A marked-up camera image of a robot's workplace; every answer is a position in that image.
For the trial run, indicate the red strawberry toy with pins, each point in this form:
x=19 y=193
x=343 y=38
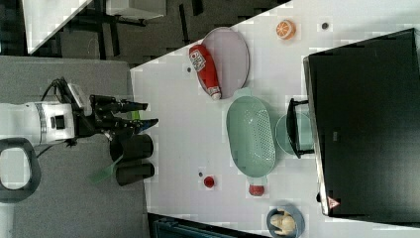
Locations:
x=256 y=190

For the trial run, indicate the black utensil cup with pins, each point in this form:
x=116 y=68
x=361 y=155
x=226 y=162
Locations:
x=137 y=147
x=130 y=174

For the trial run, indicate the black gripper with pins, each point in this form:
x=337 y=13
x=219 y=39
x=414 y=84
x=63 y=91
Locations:
x=104 y=119

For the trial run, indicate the small red tomato toy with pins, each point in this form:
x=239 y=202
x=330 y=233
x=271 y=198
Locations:
x=209 y=182

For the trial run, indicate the lower black utensil cup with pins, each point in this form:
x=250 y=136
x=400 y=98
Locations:
x=130 y=174

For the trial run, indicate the upper black utensil cup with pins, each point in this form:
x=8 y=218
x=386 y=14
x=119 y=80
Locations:
x=137 y=147

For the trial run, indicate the blue bowl with white toy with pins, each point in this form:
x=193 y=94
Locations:
x=285 y=222

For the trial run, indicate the black toaster oven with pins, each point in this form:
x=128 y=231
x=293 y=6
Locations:
x=363 y=104

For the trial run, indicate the red ketchup bottle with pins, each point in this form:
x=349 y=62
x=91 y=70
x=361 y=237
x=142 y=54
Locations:
x=204 y=65

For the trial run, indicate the green spatula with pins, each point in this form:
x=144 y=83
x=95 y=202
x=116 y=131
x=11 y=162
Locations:
x=104 y=173

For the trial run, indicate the grey round plate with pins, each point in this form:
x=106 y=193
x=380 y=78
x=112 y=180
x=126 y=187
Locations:
x=230 y=54

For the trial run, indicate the mint green cup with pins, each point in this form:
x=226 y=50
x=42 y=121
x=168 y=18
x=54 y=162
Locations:
x=295 y=137

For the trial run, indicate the orange slice toy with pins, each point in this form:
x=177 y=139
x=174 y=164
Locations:
x=286 y=29

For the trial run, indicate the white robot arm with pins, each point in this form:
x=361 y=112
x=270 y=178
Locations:
x=52 y=122

